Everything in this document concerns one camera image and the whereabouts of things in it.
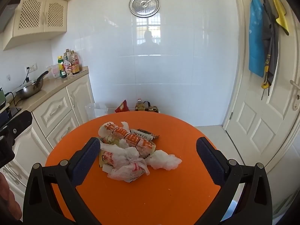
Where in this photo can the dark soy sauce bottle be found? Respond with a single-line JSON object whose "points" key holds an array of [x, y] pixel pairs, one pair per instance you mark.
{"points": [[75, 64]]}

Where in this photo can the white panel door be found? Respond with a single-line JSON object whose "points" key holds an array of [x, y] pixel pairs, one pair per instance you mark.
{"points": [[255, 112]]}

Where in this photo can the cream kitchen base cabinet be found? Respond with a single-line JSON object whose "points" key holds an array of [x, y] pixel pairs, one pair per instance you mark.
{"points": [[58, 107]]}

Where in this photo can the cooking oil bottle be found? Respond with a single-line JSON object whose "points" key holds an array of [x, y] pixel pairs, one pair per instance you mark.
{"points": [[139, 105]]}

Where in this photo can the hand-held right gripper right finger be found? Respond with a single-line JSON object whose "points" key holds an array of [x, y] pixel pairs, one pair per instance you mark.
{"points": [[211, 161]]}

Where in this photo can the yellow cloth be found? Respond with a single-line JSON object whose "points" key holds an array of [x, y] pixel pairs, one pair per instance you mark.
{"points": [[280, 11]]}

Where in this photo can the black tote bag with bottles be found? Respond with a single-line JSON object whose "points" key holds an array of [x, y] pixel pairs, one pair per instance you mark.
{"points": [[152, 109]]}

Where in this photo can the clear plastic measuring jug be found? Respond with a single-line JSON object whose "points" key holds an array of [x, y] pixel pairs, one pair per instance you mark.
{"points": [[54, 71]]}

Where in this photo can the large white tissue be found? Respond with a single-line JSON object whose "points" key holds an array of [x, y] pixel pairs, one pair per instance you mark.
{"points": [[164, 160]]}

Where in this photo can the green box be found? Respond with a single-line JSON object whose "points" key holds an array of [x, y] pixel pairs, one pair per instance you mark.
{"points": [[2, 97]]}

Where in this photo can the person's left hand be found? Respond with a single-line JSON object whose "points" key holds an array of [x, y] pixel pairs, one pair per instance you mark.
{"points": [[8, 199]]}

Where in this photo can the blue apron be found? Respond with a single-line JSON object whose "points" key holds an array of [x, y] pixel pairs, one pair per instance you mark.
{"points": [[256, 35]]}

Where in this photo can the round perforated metal steamer plate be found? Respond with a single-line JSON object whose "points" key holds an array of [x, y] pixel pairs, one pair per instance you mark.
{"points": [[144, 4]]}

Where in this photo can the white wall socket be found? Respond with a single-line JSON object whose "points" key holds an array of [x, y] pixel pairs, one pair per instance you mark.
{"points": [[31, 67]]}

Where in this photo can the cream lattice door wall cabinet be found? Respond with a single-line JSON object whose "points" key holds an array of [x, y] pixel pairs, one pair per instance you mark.
{"points": [[39, 16]]}

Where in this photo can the red label sauce bottle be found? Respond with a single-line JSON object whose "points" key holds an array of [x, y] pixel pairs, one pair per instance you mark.
{"points": [[68, 68]]}

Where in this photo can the small white crumpled tissue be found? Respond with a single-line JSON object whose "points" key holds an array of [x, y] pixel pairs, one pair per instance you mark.
{"points": [[125, 125]]}

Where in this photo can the black snack packet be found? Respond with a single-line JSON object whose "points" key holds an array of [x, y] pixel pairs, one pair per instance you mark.
{"points": [[146, 134]]}

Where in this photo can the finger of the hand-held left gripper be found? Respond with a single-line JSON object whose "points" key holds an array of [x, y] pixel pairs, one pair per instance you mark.
{"points": [[18, 123]]}

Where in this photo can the red snack bag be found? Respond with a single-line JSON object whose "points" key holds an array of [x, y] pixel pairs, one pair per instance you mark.
{"points": [[122, 106]]}

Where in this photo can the range hood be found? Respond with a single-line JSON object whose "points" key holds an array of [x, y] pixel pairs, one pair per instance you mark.
{"points": [[8, 14]]}

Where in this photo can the green bottle yellow cap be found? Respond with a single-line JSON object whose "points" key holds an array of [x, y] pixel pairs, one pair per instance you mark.
{"points": [[62, 70]]}

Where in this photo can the clear plastic shopping bag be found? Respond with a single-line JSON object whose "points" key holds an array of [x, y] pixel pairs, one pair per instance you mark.
{"points": [[96, 112]]}

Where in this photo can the orange white striped wrapper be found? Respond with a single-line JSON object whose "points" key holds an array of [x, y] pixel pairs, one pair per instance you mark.
{"points": [[131, 138]]}

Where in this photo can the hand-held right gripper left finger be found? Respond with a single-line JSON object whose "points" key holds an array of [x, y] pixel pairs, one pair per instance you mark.
{"points": [[86, 159]]}

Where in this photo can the gold cap bottle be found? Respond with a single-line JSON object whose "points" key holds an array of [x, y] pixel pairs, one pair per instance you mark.
{"points": [[67, 51]]}

